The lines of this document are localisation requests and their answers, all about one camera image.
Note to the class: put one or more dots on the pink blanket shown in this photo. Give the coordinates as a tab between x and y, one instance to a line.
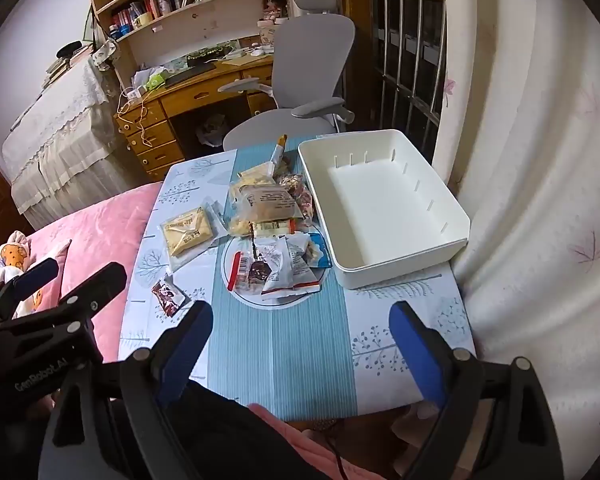
95	230

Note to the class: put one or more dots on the trash bag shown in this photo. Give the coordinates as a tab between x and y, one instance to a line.
212	127

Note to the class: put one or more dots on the row of red books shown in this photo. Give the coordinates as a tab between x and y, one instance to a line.
127	15

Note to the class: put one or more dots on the person's pink clothing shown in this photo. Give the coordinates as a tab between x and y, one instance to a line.
290	435

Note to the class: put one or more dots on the green packet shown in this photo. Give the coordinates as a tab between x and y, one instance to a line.
157	80

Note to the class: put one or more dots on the stack of books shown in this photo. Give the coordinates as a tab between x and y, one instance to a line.
60	65

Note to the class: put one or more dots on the cartoon plush toy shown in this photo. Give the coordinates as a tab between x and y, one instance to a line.
12	260

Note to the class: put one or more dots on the metal window grille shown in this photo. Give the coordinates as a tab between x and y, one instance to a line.
410	35

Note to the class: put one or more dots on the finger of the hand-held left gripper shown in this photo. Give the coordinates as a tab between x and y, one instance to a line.
35	275
105	280

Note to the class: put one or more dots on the dark cloth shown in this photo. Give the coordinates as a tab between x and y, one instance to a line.
230	435

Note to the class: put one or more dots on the wooden desk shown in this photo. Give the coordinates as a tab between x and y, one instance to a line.
200	90

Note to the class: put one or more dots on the wooden bookshelf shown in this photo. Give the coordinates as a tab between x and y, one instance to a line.
195	20

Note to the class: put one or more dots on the floral bag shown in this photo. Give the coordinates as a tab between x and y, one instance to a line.
105	55

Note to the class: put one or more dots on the orange-tipped stick snack packet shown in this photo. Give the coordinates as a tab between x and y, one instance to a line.
280	152

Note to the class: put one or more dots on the yellow cracker packet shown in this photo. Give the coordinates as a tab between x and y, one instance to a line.
187	232

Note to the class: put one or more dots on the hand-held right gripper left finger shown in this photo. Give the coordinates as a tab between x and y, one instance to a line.
180	355

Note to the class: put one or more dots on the doll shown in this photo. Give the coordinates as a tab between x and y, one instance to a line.
272	7

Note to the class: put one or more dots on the white plastic bin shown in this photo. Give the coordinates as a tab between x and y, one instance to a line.
380	200

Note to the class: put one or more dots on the white floral curtain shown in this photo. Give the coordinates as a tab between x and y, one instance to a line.
530	160

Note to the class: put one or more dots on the grey office chair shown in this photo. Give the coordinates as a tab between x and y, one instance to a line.
310	60

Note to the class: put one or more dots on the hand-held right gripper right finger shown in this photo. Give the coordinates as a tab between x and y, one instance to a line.
415	355

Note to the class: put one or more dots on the black keyboard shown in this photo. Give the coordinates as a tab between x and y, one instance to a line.
190	75

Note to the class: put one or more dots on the small dark red snack packet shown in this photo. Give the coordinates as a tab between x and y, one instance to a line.
167	297

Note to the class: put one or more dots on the white packet with red edge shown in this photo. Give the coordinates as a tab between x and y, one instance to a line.
280	260

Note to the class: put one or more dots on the lace-covered furniture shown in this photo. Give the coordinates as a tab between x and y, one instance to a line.
65	120

